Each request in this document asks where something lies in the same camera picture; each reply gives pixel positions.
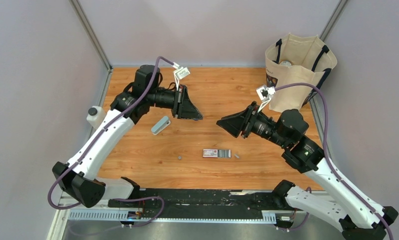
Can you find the object inside tote bag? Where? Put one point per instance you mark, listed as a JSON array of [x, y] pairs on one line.
[[286, 63]]

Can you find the white bottle black cap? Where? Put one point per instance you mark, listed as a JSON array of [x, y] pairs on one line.
[[95, 116]]

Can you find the light blue stapler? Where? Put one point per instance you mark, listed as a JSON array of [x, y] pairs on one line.
[[163, 123]]

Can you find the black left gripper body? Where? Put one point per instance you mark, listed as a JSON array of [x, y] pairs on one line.
[[162, 98]]

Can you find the red white staple box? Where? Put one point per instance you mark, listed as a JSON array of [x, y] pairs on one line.
[[216, 153]]

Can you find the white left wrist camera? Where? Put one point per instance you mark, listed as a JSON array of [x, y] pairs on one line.
[[179, 73]]

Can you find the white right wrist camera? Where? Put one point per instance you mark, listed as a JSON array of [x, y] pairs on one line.
[[265, 93]]

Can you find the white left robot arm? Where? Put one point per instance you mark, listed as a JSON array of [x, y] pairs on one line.
[[78, 176]]

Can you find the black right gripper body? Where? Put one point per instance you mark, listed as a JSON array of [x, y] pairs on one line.
[[265, 127]]

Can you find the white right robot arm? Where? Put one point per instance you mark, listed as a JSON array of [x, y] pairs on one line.
[[354, 214]]

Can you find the beige canvas tote bag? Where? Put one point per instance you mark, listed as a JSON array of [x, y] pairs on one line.
[[312, 62]]

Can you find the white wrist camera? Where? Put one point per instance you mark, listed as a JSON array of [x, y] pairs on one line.
[[179, 73], [265, 93]]

